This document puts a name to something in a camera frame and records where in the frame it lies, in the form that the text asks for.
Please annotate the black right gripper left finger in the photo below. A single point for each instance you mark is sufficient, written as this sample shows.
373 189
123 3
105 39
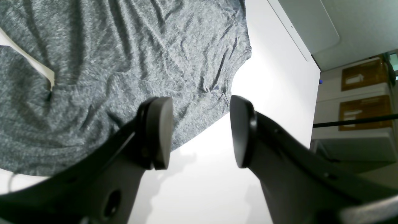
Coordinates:
100 189

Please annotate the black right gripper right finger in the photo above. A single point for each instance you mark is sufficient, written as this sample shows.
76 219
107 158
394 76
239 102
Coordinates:
300 187

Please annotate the grey long-sleeve T-shirt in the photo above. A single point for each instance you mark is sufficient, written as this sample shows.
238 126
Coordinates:
109 56

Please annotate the lower brown cardboard box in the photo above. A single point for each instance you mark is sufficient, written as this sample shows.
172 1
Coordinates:
366 108

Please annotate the brown cardboard box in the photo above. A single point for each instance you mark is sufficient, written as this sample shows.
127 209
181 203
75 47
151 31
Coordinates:
366 108
365 74

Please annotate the upper brown cardboard box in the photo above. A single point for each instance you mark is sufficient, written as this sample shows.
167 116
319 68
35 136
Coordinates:
365 74

